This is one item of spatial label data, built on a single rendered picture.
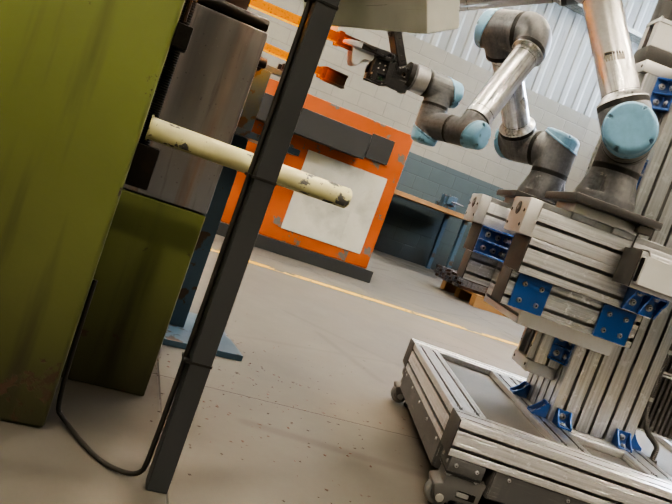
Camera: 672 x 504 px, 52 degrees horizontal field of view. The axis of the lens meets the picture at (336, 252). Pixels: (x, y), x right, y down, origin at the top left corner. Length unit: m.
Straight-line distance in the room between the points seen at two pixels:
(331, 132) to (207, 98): 3.68
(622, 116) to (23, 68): 1.23
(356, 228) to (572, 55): 6.42
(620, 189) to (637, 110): 0.22
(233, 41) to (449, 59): 8.72
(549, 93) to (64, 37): 10.01
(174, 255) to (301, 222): 3.83
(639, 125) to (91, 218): 1.17
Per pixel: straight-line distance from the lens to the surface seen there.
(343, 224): 5.54
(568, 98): 11.23
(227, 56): 1.65
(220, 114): 1.64
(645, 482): 1.87
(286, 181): 1.44
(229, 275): 1.23
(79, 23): 1.36
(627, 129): 1.68
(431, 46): 10.19
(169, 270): 1.67
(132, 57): 1.35
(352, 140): 5.33
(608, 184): 1.80
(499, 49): 2.14
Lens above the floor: 0.63
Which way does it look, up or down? 5 degrees down
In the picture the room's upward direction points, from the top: 20 degrees clockwise
